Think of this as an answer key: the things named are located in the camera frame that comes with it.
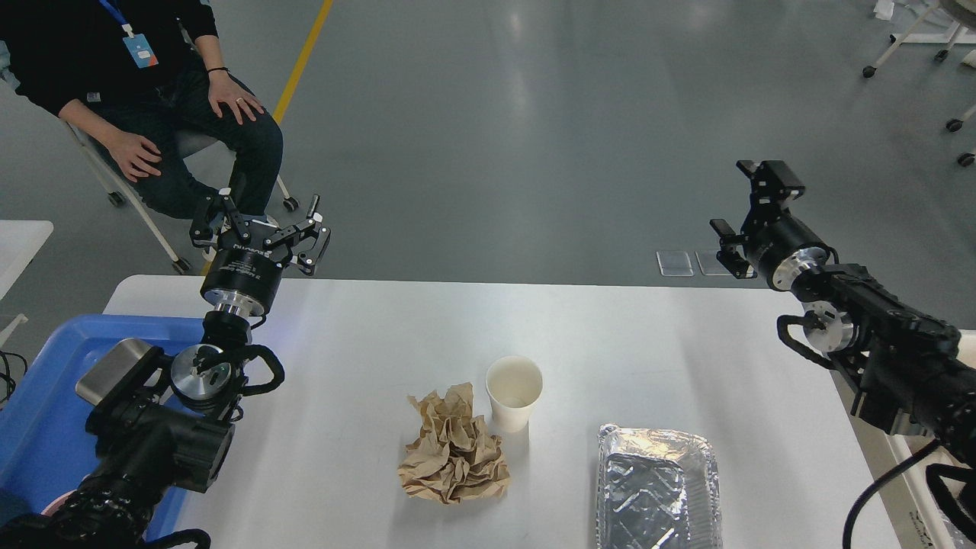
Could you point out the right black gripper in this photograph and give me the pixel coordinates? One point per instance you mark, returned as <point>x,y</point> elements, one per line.
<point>777,247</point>

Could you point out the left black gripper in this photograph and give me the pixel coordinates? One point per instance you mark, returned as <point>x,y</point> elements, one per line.
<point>245,279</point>

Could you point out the small stainless steel tray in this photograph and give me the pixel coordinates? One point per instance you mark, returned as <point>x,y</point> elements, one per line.
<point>128,366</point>

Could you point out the aluminium foil tray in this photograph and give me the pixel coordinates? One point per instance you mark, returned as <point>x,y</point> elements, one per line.
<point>656,488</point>

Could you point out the white paper cup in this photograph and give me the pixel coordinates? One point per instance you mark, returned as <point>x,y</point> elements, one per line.
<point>514,385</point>

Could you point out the pink mug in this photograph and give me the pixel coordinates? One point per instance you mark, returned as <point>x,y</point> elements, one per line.
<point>56,504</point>

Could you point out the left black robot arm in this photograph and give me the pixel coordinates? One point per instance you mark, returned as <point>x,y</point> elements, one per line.
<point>164,421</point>

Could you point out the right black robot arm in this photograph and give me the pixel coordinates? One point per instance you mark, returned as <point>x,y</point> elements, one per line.
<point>901,364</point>

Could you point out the clear floor plate right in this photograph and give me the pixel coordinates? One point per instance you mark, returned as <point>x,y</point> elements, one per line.
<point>709,265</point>

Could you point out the clear floor plate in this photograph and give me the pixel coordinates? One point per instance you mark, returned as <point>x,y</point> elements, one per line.
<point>674,263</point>
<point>709,265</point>

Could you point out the clear floor plate left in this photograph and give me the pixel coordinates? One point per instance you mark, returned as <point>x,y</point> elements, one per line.
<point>674,263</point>

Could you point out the white wheeled chair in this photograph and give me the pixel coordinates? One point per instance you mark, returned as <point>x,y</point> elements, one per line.
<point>119,190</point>

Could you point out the person in black sweater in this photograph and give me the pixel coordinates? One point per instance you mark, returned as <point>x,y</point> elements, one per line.
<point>130,74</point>

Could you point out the white side table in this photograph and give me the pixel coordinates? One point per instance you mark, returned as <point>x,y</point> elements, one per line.
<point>20,242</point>

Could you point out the crumpled brown paper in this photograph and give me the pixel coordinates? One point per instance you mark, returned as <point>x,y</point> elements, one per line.
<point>454,458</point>

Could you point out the blue plastic tray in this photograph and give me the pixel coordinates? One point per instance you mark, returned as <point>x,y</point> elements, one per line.
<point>46,450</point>

